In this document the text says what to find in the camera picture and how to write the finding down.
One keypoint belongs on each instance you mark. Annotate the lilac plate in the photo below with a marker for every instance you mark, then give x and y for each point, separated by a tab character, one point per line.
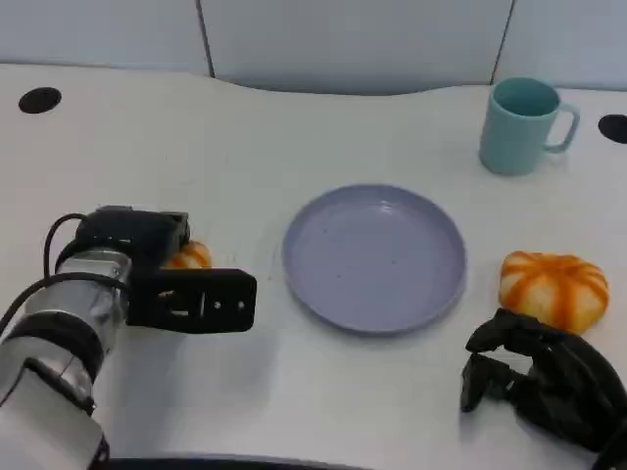
374	257

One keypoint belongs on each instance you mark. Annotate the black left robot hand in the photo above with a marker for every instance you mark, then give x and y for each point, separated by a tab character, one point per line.
137	235

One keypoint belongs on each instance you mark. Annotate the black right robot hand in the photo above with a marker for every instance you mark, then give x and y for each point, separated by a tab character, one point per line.
563	382

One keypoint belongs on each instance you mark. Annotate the orange white toy bread roll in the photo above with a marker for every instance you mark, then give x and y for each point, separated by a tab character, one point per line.
193	254
553	289

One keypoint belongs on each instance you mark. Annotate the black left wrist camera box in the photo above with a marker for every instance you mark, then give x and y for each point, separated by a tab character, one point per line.
196	301

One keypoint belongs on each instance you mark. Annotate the pale green mug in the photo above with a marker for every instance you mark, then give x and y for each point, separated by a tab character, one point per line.
516	132

